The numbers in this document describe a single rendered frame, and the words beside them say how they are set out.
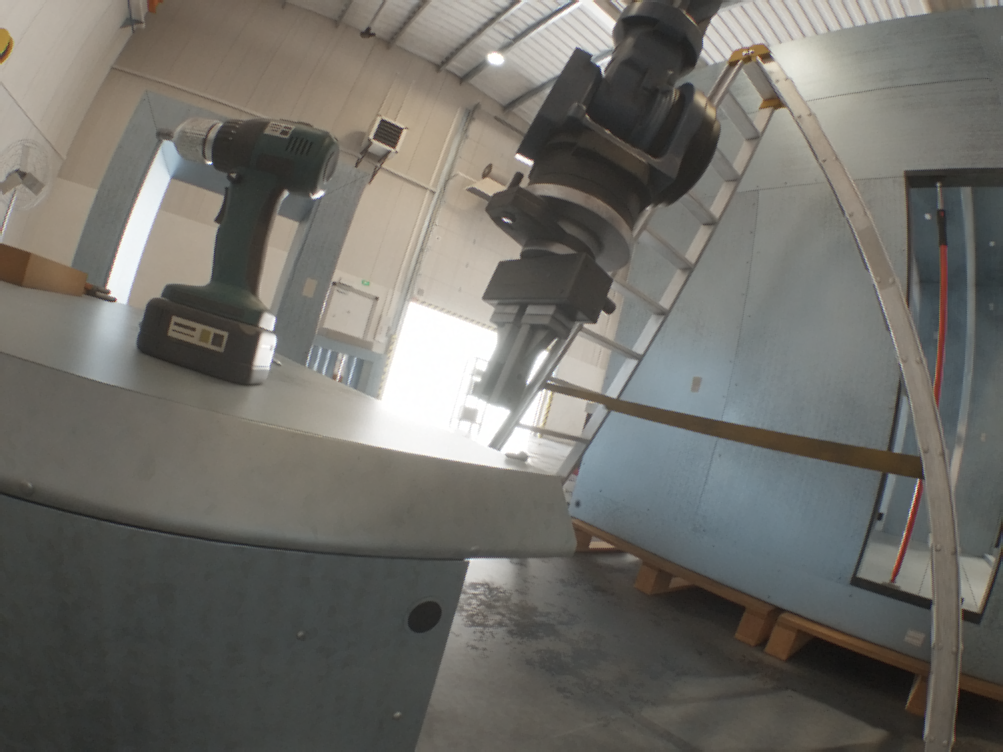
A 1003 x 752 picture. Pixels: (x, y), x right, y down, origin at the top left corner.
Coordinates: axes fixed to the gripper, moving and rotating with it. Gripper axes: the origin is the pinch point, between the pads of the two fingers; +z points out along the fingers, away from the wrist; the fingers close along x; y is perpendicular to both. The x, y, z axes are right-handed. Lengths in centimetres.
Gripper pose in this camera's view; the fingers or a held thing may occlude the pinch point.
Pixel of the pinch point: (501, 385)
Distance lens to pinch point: 45.5
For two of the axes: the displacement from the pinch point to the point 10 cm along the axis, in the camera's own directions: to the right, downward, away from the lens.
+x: -6.0, -1.2, 7.9
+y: 6.9, 4.1, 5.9
